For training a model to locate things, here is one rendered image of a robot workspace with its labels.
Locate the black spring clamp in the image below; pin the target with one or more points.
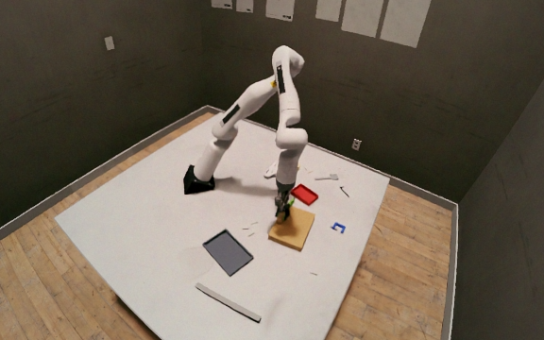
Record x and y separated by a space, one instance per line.
286 209

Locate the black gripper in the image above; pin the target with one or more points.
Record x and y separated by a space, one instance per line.
283 193

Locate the red shallow tray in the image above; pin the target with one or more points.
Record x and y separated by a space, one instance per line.
304 194

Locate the grey flat bar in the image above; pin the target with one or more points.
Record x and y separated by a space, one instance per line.
241 310
332 176

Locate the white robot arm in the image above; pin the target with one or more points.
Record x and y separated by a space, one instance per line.
286 65

